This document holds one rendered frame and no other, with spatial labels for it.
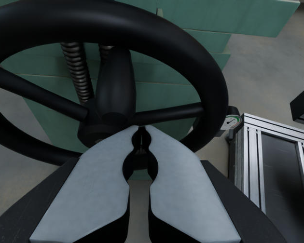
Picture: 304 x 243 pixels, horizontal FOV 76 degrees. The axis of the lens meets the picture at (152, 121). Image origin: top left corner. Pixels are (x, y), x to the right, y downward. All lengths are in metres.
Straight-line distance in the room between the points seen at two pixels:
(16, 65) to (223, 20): 0.38
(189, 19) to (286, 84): 1.67
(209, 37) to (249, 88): 1.35
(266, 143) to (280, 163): 0.11
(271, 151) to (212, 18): 0.88
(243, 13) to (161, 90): 0.21
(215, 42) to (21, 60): 0.36
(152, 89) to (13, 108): 1.09
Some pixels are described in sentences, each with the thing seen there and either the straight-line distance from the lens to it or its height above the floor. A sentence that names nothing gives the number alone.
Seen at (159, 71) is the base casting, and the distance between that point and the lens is 0.41.
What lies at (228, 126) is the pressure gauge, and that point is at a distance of 0.51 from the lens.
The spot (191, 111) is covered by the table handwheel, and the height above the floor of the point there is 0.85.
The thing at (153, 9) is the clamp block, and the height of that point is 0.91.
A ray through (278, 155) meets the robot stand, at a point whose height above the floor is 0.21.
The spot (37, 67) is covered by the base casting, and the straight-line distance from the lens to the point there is 0.45.
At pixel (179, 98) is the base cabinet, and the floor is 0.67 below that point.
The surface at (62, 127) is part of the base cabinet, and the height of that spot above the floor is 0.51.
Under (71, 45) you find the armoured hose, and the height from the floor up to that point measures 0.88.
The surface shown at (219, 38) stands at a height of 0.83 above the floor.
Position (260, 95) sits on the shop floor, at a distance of 1.72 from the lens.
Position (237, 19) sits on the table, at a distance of 0.38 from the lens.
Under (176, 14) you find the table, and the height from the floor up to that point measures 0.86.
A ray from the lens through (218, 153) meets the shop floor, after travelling 1.25.
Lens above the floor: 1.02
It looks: 56 degrees down
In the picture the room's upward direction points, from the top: 13 degrees clockwise
